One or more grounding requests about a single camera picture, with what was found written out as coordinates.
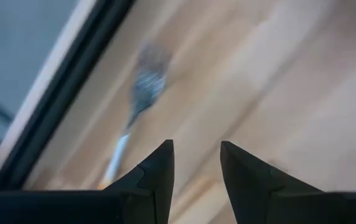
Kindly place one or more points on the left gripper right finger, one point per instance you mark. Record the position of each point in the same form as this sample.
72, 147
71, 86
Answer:
259, 199

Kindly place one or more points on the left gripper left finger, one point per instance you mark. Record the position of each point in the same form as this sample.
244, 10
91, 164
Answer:
147, 196

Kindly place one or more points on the black aluminium table frame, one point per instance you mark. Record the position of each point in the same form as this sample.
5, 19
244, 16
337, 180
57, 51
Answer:
63, 93

